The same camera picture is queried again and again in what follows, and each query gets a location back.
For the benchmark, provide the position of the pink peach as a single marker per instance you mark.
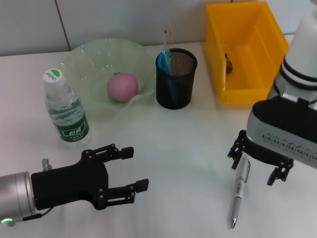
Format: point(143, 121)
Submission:
point(122, 86)

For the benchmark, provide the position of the blue scissors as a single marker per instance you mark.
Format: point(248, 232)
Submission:
point(163, 62)

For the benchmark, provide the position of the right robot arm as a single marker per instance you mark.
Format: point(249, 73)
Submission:
point(302, 49)

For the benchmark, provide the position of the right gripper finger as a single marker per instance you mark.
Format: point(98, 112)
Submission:
point(281, 173)
point(236, 151)

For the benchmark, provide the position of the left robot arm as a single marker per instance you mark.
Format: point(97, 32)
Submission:
point(15, 196)

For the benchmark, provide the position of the yellow plastic bin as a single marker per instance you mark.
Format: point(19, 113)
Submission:
point(250, 37)

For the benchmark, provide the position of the silver ballpoint pen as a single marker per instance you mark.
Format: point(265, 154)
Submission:
point(238, 196)

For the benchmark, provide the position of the silver metal stud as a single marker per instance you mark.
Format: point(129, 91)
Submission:
point(46, 164)

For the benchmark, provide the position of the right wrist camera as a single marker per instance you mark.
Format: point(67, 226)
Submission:
point(282, 129)

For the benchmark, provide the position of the black mesh pen holder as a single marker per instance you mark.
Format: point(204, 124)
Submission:
point(175, 91)

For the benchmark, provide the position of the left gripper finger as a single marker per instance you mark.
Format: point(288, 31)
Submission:
point(142, 185)
point(127, 152)

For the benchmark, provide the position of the pale green glass fruit plate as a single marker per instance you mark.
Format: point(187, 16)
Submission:
point(99, 59)

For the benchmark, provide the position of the transparent plastic ruler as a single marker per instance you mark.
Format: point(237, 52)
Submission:
point(168, 39)

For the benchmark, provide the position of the clear bottle green label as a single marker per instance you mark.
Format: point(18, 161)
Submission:
point(71, 134)

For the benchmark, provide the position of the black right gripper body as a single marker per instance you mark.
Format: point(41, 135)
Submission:
point(262, 153)

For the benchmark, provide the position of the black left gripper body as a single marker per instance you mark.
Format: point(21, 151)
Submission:
point(69, 183)

